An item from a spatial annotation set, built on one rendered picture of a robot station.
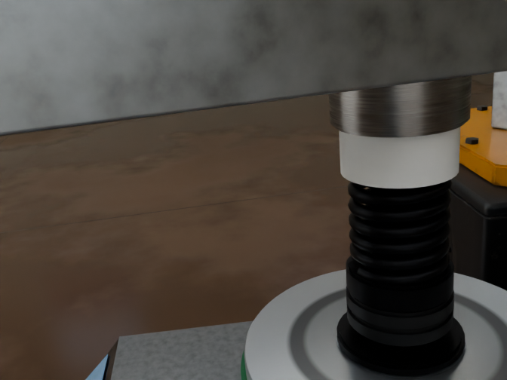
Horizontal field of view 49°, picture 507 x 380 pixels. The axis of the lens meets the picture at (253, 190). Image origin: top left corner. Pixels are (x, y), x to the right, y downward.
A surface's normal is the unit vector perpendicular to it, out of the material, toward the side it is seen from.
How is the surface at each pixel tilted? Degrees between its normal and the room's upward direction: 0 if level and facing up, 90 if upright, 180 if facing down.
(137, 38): 90
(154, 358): 0
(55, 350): 0
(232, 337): 0
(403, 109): 90
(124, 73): 90
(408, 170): 90
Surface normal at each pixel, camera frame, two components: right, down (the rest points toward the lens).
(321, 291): -0.09, -0.94
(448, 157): 0.60, 0.22
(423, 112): 0.06, 0.33
